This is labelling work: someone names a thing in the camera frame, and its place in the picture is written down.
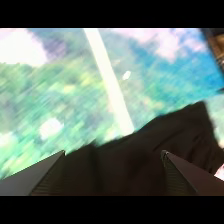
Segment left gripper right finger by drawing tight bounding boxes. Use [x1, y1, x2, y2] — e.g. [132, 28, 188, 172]
[160, 149, 224, 197]

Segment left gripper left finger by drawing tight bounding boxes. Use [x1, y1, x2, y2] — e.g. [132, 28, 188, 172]
[0, 149, 67, 197]

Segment black garment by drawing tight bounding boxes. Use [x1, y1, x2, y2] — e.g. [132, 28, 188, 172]
[56, 100, 224, 197]

